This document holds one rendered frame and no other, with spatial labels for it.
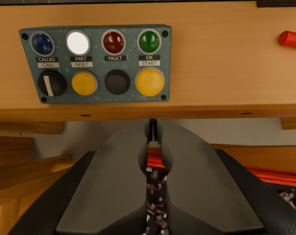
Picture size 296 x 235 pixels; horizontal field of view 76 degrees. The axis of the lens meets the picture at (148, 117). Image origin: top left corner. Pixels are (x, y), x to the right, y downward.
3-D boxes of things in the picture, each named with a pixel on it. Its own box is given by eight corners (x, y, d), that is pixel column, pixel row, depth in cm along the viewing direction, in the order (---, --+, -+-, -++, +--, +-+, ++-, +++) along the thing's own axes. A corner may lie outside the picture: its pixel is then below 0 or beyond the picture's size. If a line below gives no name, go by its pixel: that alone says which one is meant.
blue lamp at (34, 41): (57, 55, 19) (49, 49, 18) (35, 56, 19) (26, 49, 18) (58, 38, 19) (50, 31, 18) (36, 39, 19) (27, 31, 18)
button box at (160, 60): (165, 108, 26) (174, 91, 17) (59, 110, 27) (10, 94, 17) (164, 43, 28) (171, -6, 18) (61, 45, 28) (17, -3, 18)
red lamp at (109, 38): (125, 54, 19) (123, 47, 18) (104, 55, 19) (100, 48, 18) (125, 37, 19) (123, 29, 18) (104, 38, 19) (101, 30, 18)
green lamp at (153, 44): (160, 53, 19) (160, 47, 18) (138, 54, 19) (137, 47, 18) (159, 36, 19) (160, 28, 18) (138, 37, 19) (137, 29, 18)
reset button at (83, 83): (97, 92, 21) (95, 96, 20) (76, 93, 21) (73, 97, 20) (94, 71, 20) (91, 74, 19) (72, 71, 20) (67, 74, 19)
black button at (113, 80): (129, 92, 21) (128, 95, 20) (107, 92, 21) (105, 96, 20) (127, 70, 20) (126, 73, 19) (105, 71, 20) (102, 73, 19)
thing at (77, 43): (91, 55, 19) (87, 48, 18) (69, 55, 19) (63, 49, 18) (91, 38, 19) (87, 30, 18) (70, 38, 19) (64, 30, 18)
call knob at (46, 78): (67, 93, 21) (63, 98, 20) (44, 94, 21) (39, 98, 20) (62, 71, 20) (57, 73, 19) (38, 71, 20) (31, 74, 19)
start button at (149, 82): (162, 93, 21) (163, 97, 20) (137, 93, 21) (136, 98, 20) (163, 67, 20) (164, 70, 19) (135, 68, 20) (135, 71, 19)
